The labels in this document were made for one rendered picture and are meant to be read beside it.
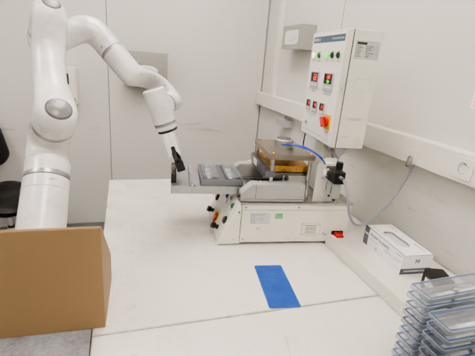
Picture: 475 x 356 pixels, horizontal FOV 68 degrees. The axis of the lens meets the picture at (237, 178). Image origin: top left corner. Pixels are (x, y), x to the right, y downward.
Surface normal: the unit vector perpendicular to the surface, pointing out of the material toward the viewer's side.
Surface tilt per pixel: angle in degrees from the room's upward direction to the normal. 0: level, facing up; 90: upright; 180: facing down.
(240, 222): 90
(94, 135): 90
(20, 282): 90
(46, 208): 50
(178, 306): 0
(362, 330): 0
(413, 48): 90
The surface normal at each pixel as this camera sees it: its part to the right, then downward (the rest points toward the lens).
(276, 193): 0.17, 0.32
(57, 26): 0.65, 0.30
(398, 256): -0.97, -0.03
